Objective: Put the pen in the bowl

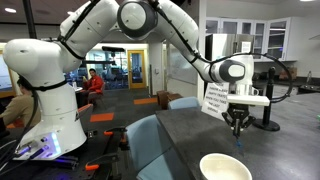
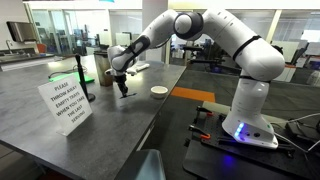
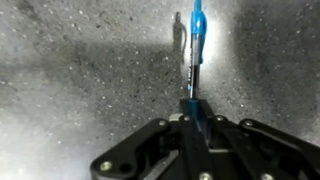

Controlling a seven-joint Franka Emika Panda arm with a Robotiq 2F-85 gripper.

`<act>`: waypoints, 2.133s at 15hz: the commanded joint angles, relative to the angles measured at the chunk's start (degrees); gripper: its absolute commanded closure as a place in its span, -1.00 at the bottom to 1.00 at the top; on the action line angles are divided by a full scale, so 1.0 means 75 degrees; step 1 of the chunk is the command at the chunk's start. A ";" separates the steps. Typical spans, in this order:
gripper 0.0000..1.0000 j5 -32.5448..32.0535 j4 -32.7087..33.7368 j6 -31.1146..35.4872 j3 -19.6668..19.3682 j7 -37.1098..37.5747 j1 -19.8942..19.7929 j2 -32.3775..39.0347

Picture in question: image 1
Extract large light blue chair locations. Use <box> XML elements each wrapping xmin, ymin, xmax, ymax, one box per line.
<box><xmin>125</xmin><ymin>114</ymin><xmax>193</xmax><ymax>180</ymax></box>

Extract orange office chair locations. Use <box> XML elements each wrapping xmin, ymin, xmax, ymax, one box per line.
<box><xmin>77</xmin><ymin>103</ymin><xmax>94</xmax><ymax>132</ymax></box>

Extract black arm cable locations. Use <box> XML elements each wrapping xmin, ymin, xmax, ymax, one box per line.
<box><xmin>148</xmin><ymin>0</ymin><xmax>294</xmax><ymax>104</ymax></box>

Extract brown wooden stool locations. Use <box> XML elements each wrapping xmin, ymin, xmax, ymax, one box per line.
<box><xmin>156</xmin><ymin>89</ymin><xmax>184</xmax><ymax>110</ymax></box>

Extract person in red jacket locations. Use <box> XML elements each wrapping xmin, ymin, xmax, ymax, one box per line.
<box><xmin>81</xmin><ymin>68</ymin><xmax>105</xmax><ymax>104</ymax></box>

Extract small light blue chair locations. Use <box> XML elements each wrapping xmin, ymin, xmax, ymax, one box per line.
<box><xmin>167</xmin><ymin>96</ymin><xmax>201</xmax><ymax>111</ymax></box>

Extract person in beige sweater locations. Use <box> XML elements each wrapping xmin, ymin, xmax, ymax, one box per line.
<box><xmin>0</xmin><ymin>75</ymin><xmax>42</xmax><ymax>129</ymax></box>

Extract stainless steel refrigerator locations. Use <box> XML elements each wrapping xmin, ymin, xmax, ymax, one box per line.
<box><xmin>204</xmin><ymin>33</ymin><xmax>254</xmax><ymax>103</ymax></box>

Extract black vertical pole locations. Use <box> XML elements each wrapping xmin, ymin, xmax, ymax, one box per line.
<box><xmin>22</xmin><ymin>0</ymin><xmax>38</xmax><ymax>40</ymax></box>

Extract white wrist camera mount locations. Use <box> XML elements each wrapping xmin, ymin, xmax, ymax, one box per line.
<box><xmin>226</xmin><ymin>84</ymin><xmax>271</xmax><ymax>107</ymax></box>

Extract white note on refrigerator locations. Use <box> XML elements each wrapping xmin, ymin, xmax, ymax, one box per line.
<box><xmin>240</xmin><ymin>41</ymin><xmax>252</xmax><ymax>54</ymax></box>

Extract kitchen faucet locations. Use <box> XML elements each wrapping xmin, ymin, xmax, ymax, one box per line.
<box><xmin>305</xmin><ymin>70</ymin><xmax>314</xmax><ymax>85</ymax></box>

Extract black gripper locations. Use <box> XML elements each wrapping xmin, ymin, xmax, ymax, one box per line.
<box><xmin>221</xmin><ymin>105</ymin><xmax>257</xmax><ymax>138</ymax></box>

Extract white bowl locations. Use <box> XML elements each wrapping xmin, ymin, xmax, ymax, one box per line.
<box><xmin>199</xmin><ymin>152</ymin><xmax>253</xmax><ymax>180</ymax></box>

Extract brown cardboard box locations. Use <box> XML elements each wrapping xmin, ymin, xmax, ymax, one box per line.
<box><xmin>287</xmin><ymin>67</ymin><xmax>298</xmax><ymax>81</ymax></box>

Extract black post stand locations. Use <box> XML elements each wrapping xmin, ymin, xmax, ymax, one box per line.
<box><xmin>251</xmin><ymin>66</ymin><xmax>281</xmax><ymax>132</ymax></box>

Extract yellow framed door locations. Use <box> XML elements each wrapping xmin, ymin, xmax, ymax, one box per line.
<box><xmin>126</xmin><ymin>49</ymin><xmax>148</xmax><ymax>90</ymax></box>

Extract wall whiteboard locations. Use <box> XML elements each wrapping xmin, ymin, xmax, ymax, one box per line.
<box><xmin>169</xmin><ymin>48</ymin><xmax>198</xmax><ymax>85</ymax></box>

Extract white glass-door wall cabinets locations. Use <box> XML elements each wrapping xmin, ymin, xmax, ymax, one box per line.
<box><xmin>205</xmin><ymin>17</ymin><xmax>299</xmax><ymax>63</ymax></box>

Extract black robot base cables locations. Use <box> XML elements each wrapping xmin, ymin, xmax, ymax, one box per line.
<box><xmin>0</xmin><ymin>79</ymin><xmax>41</xmax><ymax>176</ymax></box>

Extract white paper sign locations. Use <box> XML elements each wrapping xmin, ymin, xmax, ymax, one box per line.
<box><xmin>200</xmin><ymin>82</ymin><xmax>231</xmax><ymax>122</ymax></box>

